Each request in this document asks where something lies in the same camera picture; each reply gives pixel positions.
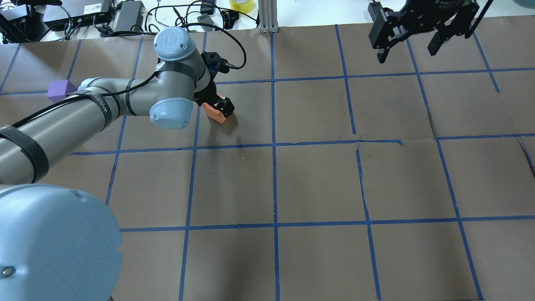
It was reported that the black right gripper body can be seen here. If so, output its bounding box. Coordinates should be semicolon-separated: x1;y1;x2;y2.
393;0;480;40

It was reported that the aluminium frame post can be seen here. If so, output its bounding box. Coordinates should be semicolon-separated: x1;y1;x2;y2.
257;0;280;33

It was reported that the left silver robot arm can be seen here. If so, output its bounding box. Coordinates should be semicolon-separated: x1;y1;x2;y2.
1;26;247;301

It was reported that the black power adapter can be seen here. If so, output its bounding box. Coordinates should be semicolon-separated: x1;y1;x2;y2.
197;14;218;32

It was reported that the yellow tape roll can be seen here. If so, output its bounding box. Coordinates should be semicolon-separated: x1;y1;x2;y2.
229;0;255;14

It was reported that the purple foam cube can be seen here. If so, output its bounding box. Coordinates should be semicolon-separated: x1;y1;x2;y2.
46;79;78;103

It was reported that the orange foam cube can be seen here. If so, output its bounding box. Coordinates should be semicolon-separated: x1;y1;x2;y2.
201;94;228;124

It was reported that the black power brick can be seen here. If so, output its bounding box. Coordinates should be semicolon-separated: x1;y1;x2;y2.
114;0;145;32

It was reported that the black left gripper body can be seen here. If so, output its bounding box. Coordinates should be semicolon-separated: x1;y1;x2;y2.
194;71;220;107

